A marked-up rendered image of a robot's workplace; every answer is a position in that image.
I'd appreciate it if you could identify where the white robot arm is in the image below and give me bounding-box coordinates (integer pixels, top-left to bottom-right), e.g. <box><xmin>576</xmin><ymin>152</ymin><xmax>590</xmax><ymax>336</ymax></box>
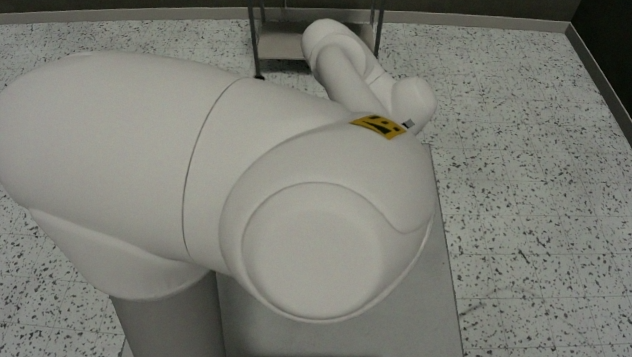
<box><xmin>0</xmin><ymin>19</ymin><xmax>438</xmax><ymax>357</ymax></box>

